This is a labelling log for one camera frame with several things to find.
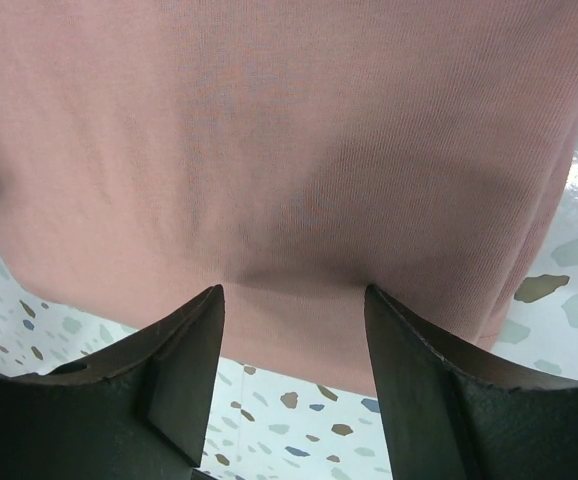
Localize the pink printed t-shirt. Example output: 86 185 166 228
0 1 578 394

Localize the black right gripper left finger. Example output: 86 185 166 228
0 285 225 480

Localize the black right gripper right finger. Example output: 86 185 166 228
364 286 578 479

